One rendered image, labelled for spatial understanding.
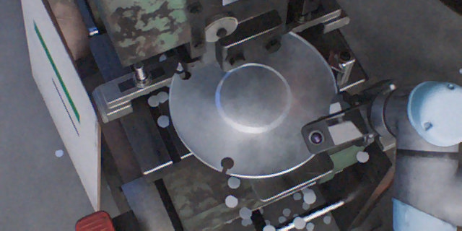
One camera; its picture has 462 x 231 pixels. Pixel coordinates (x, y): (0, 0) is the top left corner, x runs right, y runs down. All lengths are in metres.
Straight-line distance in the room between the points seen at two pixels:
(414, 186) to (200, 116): 0.44
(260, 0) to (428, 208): 0.37
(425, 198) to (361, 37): 1.35
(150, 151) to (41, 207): 0.81
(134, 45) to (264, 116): 0.36
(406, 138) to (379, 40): 1.32
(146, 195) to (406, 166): 0.56
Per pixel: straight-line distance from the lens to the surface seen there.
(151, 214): 1.22
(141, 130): 1.20
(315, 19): 1.24
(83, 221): 1.11
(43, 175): 1.98
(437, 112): 0.79
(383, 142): 1.28
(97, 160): 1.57
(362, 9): 2.17
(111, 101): 1.18
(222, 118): 1.11
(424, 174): 0.81
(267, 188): 1.08
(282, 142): 1.10
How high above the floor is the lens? 1.81
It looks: 66 degrees down
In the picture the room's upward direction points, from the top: 1 degrees counter-clockwise
